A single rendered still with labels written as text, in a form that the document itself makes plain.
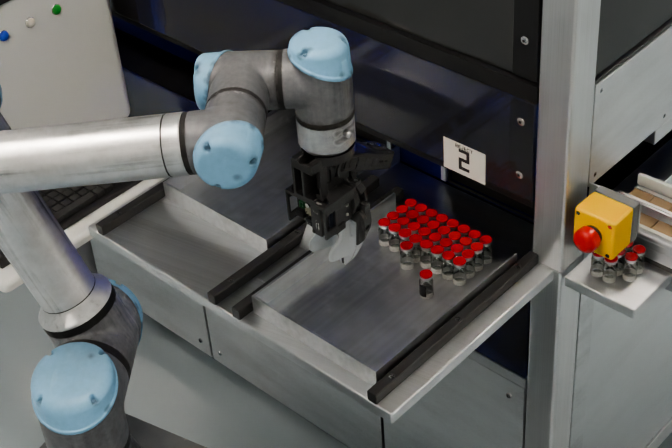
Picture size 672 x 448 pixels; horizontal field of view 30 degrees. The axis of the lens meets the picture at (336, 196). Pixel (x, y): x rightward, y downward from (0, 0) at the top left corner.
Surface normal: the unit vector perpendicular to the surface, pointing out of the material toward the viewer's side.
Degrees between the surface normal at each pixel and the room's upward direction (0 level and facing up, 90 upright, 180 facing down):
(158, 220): 0
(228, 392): 0
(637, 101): 90
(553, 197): 90
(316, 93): 90
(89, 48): 90
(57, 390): 7
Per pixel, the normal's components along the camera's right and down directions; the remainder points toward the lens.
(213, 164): -0.04, 0.61
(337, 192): -0.07, -0.79
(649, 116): 0.73, 0.37
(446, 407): -0.68, 0.48
